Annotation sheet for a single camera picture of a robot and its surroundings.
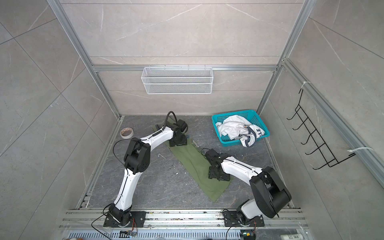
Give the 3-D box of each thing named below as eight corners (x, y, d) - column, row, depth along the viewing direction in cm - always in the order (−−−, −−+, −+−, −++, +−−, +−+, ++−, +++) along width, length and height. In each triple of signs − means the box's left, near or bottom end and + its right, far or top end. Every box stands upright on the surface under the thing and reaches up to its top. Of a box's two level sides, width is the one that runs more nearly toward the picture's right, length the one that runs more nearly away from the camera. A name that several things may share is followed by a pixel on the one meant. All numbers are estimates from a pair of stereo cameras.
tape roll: (119, 138, 108) (118, 137, 106) (123, 128, 114) (122, 127, 112) (132, 138, 108) (131, 137, 106) (135, 128, 114) (134, 127, 112)
